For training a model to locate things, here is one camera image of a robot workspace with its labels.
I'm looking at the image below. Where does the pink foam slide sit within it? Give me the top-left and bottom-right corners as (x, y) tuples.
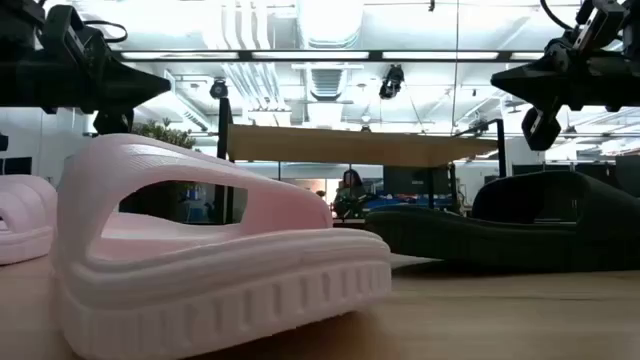
(0, 174), (59, 266)
(49, 132), (393, 360)

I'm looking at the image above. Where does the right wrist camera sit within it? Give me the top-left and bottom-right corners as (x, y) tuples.
(572, 0), (627, 54)

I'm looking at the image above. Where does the small dark wall screen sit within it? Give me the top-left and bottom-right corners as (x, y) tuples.
(0, 156), (34, 176)

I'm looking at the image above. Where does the large dark wall screen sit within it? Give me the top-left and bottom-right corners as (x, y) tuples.
(382, 164), (454, 197)

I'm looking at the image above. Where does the black overhead camera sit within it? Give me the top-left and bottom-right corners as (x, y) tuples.
(378, 63), (405, 100)

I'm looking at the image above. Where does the black overhead frame beam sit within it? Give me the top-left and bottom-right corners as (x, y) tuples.
(112, 48), (547, 64)

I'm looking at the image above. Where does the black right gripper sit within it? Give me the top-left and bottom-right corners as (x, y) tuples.
(490, 37), (627, 152)

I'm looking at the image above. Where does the wooden shelf with black frame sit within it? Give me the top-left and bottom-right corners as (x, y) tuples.
(215, 97), (507, 226)

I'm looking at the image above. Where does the silver ventilation duct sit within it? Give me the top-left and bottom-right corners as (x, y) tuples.
(294, 0), (365, 50)

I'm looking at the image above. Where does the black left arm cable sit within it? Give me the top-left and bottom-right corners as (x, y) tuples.
(82, 19), (129, 45)

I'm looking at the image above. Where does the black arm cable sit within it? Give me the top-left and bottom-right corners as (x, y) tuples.
(82, 19), (129, 45)
(539, 0), (576, 31)

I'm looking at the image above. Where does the green potted plant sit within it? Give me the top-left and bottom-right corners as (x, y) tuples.
(118, 117), (201, 225)

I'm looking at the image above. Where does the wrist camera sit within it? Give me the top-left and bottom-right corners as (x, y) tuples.
(572, 0), (627, 54)
(42, 4), (97, 56)

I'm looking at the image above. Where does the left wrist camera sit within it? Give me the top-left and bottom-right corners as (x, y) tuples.
(42, 4), (97, 56)

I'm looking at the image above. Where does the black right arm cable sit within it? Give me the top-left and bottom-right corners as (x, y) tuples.
(539, 0), (576, 31)

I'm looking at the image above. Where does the person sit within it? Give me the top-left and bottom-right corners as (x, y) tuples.
(333, 168), (370, 221)

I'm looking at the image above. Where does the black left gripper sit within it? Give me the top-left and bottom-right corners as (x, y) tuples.
(29, 37), (172, 136)

